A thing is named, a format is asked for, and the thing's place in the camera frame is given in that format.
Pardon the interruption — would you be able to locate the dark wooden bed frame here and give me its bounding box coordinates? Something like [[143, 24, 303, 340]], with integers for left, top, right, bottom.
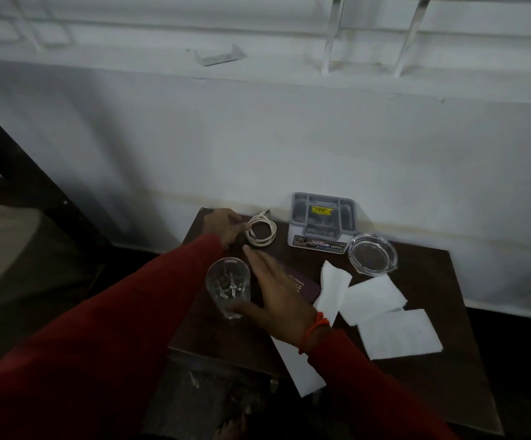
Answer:
[[0, 97, 112, 255]]

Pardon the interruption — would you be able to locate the clear drinking glass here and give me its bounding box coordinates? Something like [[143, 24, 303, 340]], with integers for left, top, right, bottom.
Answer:
[[205, 257, 252, 321]]

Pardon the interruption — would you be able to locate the crumpled white paper napkin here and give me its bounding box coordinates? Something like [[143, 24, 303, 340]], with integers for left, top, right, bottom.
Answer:
[[313, 260, 353, 327]]

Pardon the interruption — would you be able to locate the coiled white cable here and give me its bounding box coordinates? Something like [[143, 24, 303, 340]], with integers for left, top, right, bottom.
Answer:
[[244, 209, 279, 247]]

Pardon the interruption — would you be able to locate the person's left forearm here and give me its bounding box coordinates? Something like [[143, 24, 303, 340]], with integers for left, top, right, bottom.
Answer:
[[0, 233, 226, 440]]

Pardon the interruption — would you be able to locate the maroon passport booklet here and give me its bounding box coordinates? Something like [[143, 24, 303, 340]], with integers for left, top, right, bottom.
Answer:
[[265, 262, 322, 308]]

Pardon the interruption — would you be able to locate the grey plastic organizer tray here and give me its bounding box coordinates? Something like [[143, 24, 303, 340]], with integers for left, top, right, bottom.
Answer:
[[287, 192, 358, 255]]

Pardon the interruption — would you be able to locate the clear glass ashtray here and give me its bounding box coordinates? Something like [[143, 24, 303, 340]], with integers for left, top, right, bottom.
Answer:
[[347, 233, 399, 277]]

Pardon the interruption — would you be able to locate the person's right forearm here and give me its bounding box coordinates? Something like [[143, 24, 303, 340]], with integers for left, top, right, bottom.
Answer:
[[304, 326, 460, 440]]

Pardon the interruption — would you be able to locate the small paper scrap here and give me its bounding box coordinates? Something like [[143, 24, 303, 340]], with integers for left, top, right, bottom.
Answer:
[[187, 43, 248, 67]]

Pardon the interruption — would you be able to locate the person's left hand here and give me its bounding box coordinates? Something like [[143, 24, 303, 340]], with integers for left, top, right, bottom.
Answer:
[[201, 208, 250, 250]]

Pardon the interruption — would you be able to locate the beige mattress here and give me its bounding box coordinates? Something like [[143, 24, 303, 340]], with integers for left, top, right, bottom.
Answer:
[[0, 201, 107, 310]]

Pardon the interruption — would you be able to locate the person's right hand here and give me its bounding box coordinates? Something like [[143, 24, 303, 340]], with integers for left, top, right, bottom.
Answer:
[[231, 245, 325, 352]]

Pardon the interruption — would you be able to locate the red thread bracelet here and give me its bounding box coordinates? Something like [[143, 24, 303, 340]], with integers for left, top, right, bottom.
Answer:
[[298, 312, 330, 355]]

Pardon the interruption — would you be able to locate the dark wooden side table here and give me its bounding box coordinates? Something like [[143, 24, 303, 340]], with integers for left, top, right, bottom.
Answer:
[[139, 206, 505, 440]]

